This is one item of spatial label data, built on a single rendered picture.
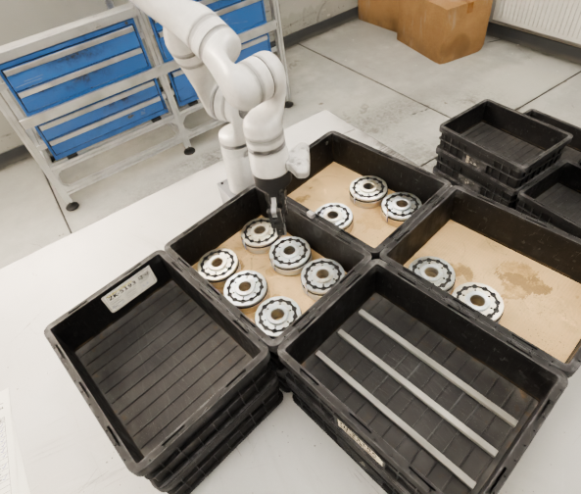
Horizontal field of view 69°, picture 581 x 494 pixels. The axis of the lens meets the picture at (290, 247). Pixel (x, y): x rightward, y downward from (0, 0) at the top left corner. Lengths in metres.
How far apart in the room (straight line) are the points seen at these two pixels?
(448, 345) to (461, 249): 0.26
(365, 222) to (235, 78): 0.58
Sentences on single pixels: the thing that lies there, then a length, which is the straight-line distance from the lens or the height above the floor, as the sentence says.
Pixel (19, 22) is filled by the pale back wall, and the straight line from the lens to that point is 3.47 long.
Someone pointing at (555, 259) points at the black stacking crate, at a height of 0.86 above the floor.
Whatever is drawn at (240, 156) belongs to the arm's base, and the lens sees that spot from 1.23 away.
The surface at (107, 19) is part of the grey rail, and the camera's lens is 2.64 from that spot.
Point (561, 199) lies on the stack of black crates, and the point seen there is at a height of 0.38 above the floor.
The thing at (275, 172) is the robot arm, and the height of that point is 1.16.
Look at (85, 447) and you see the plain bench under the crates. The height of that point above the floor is 0.70.
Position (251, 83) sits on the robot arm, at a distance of 0.68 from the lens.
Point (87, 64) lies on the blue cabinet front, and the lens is 2.68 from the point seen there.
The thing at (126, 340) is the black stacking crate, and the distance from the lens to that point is 1.05.
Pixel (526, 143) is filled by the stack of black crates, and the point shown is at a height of 0.49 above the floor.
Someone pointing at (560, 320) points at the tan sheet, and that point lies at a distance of 1.03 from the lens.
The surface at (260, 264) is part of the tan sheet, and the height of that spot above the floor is 0.83.
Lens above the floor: 1.63
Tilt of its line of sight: 48 degrees down
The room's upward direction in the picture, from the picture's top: 11 degrees counter-clockwise
